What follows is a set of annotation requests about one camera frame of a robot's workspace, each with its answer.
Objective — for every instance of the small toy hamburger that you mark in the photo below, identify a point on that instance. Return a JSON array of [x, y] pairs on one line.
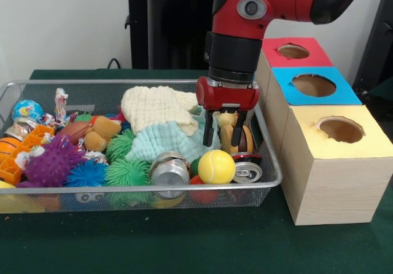
[[247, 140]]

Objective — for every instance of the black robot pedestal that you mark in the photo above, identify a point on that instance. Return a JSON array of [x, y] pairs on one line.
[[166, 28]]

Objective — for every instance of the blue globe ball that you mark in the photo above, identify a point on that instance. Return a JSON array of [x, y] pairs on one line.
[[27, 110]]

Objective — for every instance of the clear shallow mesh bin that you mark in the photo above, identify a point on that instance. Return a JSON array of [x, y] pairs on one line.
[[264, 163]]

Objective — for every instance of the purple spiky ball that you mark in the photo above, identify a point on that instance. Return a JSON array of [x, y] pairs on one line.
[[52, 163]]

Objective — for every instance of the black side stand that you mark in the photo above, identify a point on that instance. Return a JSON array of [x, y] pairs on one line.
[[381, 40]]

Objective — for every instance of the yellow tennis ball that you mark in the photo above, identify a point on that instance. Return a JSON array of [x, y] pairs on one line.
[[216, 166]]

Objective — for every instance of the wooden box with three holes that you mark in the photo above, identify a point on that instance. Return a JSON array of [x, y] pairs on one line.
[[334, 176]]

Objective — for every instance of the dark green table cloth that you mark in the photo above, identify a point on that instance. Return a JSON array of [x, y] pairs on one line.
[[184, 243]]

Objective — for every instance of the light teal cloth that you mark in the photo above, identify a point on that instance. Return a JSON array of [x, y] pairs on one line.
[[166, 140]]

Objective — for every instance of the cream knitted cloth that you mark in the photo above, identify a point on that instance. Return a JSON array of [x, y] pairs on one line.
[[156, 107]]

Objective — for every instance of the green spiky ball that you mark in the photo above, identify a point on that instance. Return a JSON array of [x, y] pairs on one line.
[[127, 172]]

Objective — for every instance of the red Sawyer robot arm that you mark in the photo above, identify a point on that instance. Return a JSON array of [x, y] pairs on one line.
[[245, 16]]

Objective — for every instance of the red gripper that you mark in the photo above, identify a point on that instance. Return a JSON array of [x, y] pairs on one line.
[[227, 94]]

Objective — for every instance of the silver can with pull tab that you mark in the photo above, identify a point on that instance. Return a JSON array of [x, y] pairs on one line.
[[247, 172]]

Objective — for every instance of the small orange basketball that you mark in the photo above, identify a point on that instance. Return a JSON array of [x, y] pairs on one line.
[[7, 146]]

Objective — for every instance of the yellow plush duck toy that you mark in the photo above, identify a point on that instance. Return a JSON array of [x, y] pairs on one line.
[[226, 119]]

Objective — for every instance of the crushed silver can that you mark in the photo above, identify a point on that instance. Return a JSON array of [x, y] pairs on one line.
[[171, 171]]

